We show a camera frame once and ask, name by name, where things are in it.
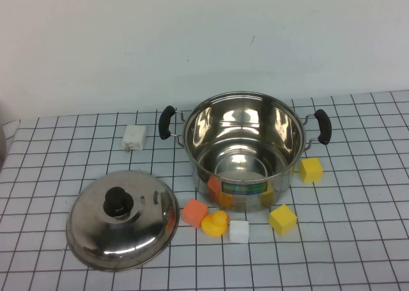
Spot white black-grid tablecloth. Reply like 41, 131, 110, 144
0, 90, 409, 291

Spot stainless steel pot black handles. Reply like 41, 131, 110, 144
158, 91, 333, 213

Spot orange foam cube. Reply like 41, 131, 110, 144
181, 198, 209, 229

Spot yellow rubber duck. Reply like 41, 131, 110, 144
201, 210, 231, 238

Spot yellow foam cube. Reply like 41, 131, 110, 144
268, 203, 298, 235
298, 157, 324, 184

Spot stainless steel lid black knob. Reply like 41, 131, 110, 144
66, 170, 180, 272

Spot white foam cube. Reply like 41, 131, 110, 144
229, 220, 250, 244

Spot white charger plug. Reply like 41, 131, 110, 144
121, 124, 148, 152

